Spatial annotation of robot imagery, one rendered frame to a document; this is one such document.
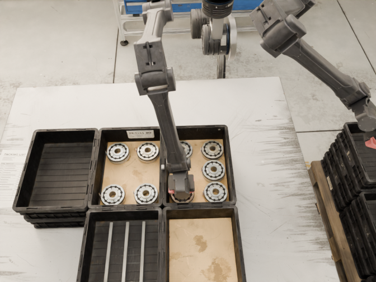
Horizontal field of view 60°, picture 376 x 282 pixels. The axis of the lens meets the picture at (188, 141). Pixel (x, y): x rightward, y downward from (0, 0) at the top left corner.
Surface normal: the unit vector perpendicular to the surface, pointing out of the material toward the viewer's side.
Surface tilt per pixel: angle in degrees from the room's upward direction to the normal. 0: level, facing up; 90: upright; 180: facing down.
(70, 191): 0
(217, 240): 0
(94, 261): 0
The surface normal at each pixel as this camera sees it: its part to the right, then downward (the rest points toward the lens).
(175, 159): 0.03, 0.71
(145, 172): 0.00, -0.56
